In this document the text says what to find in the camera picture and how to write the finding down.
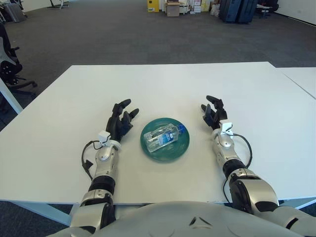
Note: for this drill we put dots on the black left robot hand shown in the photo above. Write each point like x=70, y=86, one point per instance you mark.
x=114, y=124

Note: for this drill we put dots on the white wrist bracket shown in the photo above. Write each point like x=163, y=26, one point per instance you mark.
x=225, y=127
x=103, y=136

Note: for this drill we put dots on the stack of white boxes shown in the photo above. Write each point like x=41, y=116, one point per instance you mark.
x=196, y=5

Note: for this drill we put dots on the grey robot torso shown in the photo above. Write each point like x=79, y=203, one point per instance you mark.
x=185, y=219

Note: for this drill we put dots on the black office chair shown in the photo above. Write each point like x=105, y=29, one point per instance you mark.
x=8, y=69

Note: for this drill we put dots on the white neighbouring table leg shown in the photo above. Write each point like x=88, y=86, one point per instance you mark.
x=8, y=95

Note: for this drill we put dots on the dark blue large suitcase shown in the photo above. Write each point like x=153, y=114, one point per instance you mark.
x=229, y=10
x=248, y=11

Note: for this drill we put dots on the grey case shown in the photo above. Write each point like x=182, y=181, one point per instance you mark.
x=13, y=12

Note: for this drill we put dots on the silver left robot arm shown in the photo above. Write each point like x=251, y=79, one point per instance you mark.
x=106, y=165

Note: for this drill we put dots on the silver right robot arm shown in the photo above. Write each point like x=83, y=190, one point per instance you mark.
x=227, y=150

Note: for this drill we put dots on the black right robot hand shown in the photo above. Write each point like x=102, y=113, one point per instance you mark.
x=214, y=117

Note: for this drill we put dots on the white desk legs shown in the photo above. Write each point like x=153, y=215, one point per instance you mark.
x=60, y=3

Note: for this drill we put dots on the clear plastic water bottle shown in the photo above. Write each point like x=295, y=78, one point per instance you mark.
x=160, y=139

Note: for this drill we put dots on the white plastic bag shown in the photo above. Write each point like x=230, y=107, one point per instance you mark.
x=215, y=10

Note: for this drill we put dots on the yellow box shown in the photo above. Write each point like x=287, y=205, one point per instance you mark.
x=153, y=5

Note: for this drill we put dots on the green round plate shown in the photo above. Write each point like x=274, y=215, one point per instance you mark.
x=180, y=148

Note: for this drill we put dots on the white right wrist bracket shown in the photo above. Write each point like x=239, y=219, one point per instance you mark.
x=225, y=127

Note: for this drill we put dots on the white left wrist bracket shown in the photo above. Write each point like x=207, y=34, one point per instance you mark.
x=103, y=136

